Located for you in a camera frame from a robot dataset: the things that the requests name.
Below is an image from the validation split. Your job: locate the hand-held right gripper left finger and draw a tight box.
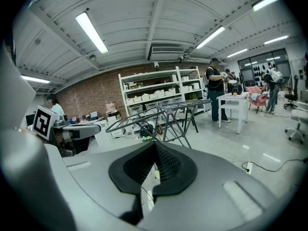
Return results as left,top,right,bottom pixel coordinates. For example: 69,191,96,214
44,141,157,226

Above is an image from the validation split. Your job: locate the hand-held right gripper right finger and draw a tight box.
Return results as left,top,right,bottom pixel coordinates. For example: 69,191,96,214
138,141,280,231

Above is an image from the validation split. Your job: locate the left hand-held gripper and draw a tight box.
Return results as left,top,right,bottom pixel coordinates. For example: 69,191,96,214
32,105,102,157

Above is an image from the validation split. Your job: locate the grey metal drying rack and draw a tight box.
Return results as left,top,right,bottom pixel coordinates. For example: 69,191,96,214
105,99,213,149

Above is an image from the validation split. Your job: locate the person's left hand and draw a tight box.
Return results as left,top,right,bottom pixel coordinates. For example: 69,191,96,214
61,130,74,149

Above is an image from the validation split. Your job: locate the white drawer cabinet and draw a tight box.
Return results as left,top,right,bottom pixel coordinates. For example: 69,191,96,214
93,119,113,147

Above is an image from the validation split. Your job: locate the black round appliance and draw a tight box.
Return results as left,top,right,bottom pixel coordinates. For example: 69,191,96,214
140,123,155,142

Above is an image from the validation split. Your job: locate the row of clear storage bins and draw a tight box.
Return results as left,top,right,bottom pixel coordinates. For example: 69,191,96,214
128,97,184,120

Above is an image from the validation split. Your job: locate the row of cream storage boxes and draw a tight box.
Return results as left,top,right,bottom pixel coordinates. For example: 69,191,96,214
126,88,179,105

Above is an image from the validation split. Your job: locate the long ceiling light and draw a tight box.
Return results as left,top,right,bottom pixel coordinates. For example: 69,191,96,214
21,75,50,84
252,0,282,12
196,26,226,50
264,35,289,45
227,48,248,58
75,12,109,54

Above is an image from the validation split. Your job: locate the white metal shelving unit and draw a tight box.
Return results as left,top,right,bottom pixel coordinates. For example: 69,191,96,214
117,65,205,139

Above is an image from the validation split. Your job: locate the white table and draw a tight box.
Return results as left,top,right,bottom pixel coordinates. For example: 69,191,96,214
216,91,251,135

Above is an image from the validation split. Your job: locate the black rice cooker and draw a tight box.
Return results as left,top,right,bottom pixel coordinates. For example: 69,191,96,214
228,79,243,95

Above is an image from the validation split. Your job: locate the pink armchair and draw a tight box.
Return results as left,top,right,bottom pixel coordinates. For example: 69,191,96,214
245,85,269,114

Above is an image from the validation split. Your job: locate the white office chair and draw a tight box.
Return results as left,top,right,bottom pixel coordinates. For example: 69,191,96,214
285,101,308,144

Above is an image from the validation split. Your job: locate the white ceiling air conditioner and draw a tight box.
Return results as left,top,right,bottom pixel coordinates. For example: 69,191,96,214
148,46,186,62

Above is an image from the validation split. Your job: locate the black office chair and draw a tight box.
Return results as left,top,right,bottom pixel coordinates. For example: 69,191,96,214
283,76,299,110

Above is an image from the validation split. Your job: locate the dark glass partition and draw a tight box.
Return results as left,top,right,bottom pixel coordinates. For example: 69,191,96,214
238,48,289,87

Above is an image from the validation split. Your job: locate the black floor cable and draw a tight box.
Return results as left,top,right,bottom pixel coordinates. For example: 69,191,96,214
241,157,308,173

